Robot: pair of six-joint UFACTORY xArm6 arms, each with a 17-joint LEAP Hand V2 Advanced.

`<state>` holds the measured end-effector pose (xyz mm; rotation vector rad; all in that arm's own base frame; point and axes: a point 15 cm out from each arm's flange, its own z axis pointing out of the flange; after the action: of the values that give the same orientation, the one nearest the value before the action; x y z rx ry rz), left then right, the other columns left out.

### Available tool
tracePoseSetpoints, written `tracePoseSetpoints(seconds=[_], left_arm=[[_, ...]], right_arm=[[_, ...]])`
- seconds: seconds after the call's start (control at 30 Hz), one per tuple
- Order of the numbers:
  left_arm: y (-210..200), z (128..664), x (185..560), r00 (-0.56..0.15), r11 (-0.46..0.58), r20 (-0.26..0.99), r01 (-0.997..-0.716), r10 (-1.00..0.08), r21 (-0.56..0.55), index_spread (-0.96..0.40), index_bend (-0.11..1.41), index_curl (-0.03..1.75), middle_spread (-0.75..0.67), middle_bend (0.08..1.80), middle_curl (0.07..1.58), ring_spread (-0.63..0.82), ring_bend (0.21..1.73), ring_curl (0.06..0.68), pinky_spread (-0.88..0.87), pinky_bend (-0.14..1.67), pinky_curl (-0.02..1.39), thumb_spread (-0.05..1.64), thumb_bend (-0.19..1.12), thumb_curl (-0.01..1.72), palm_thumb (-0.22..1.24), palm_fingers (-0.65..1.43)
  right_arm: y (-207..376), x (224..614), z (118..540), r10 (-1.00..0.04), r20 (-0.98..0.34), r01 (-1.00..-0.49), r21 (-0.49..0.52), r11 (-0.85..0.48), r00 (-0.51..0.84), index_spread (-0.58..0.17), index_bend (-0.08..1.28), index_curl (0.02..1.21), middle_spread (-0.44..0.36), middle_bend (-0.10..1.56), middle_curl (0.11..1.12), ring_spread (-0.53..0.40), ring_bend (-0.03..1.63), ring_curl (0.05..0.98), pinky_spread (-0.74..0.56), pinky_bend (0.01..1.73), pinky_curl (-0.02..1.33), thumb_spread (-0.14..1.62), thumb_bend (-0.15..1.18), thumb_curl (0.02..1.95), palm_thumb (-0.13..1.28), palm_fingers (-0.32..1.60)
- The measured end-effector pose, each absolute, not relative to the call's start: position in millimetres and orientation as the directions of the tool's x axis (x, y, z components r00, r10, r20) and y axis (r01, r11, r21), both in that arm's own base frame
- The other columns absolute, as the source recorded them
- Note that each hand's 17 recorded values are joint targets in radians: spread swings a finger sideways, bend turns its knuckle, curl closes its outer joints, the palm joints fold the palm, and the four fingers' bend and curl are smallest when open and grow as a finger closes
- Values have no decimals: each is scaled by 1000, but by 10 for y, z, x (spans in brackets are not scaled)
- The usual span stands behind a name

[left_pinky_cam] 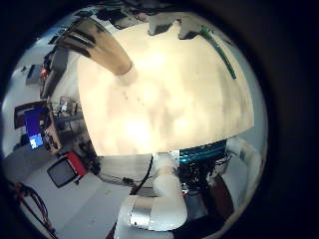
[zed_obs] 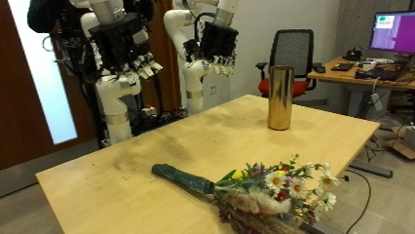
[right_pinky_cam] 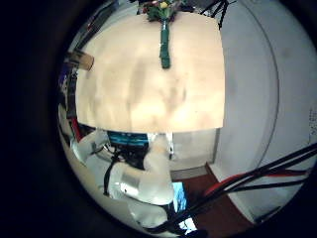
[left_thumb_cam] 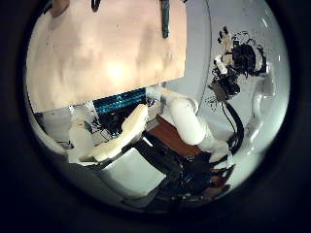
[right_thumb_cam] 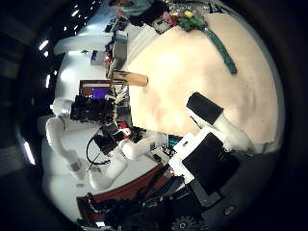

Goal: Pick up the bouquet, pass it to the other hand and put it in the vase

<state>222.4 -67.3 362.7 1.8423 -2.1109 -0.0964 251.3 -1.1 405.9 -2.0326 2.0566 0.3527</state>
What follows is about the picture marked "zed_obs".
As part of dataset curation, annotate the flower bouquet with green stem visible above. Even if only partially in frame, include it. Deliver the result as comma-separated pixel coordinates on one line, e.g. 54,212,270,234
150,154,342,234

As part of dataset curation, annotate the tall gold cylinder vase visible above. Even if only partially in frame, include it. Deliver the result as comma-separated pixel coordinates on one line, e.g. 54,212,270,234
266,65,295,132

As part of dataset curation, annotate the black mesh red-seat office chair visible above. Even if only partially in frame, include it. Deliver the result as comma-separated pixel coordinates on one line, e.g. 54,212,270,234
254,28,323,98

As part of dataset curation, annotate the black hanging jacket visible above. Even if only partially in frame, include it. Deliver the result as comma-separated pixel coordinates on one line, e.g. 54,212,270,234
25,0,66,34

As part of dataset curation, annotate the emergency stop button box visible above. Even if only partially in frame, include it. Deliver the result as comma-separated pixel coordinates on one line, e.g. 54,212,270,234
141,104,158,118

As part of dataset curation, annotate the black keyboard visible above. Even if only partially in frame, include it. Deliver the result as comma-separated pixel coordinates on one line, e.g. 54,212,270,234
330,62,355,72

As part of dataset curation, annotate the wooden office desk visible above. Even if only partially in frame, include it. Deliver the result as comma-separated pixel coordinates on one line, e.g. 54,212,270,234
307,57,415,119

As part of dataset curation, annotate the brown door with glass panel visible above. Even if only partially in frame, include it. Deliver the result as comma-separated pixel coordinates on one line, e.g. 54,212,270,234
0,0,98,172

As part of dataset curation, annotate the black desk phone device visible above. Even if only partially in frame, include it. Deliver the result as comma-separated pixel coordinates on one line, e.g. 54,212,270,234
343,47,363,61

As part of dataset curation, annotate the black laptop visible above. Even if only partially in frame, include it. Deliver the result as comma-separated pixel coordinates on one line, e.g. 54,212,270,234
354,66,405,81

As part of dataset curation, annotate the white hanging power adapter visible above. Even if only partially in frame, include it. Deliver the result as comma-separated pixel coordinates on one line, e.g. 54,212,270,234
369,92,385,111

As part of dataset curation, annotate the computer monitor with purple screen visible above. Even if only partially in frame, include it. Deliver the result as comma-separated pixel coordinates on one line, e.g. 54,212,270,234
368,11,415,55

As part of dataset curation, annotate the grey table foot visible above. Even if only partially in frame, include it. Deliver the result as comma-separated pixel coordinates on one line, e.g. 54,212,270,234
348,160,393,178

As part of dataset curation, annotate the cardboard box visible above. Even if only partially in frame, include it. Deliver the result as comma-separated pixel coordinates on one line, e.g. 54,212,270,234
385,125,415,160

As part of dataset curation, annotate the left arm wire bundle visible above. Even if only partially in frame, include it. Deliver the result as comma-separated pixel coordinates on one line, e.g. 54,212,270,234
191,12,218,42

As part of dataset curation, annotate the black floor cable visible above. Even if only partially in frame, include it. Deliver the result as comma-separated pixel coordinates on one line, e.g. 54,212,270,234
343,169,373,234

